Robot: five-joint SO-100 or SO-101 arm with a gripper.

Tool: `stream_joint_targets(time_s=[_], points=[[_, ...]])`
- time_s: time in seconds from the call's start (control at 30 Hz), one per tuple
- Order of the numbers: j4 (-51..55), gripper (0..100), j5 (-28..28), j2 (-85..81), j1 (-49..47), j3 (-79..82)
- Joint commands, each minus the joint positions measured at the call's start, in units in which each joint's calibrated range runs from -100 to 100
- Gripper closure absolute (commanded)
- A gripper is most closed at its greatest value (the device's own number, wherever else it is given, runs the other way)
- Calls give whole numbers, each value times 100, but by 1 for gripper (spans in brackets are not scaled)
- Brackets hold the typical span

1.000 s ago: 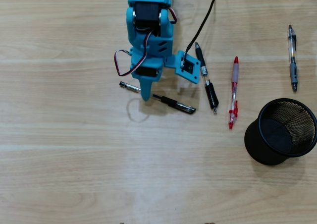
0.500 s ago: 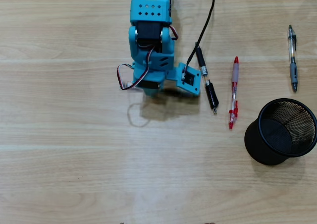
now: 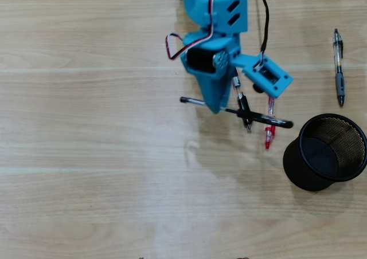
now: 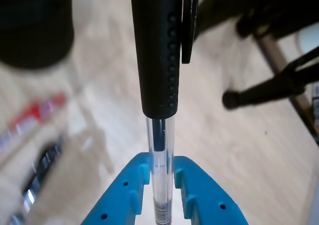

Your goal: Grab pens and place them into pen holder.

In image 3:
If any clear pen with black grip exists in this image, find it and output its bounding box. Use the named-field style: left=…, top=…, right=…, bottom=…
left=231, top=76, right=253, bottom=132

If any red white black servo wire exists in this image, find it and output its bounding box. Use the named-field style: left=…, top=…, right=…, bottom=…
left=165, top=0, right=218, bottom=61

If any clear pen with grey grip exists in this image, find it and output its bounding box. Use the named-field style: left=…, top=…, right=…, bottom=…
left=333, top=28, right=345, bottom=107

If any black mesh pen holder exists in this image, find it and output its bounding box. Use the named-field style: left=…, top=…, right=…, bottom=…
left=283, top=113, right=367, bottom=192

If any teal gripper with servo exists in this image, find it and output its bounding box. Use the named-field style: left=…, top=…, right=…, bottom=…
left=180, top=29, right=241, bottom=114

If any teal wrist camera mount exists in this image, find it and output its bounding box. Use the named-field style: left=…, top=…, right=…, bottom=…
left=231, top=53, right=294, bottom=99

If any red clear pen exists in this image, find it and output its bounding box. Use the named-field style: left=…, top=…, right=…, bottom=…
left=263, top=96, right=278, bottom=150

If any black pen with chrome tip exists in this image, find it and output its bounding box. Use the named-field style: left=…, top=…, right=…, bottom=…
left=179, top=97, right=294, bottom=130

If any black camera cable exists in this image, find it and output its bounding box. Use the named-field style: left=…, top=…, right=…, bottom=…
left=259, top=0, right=271, bottom=66

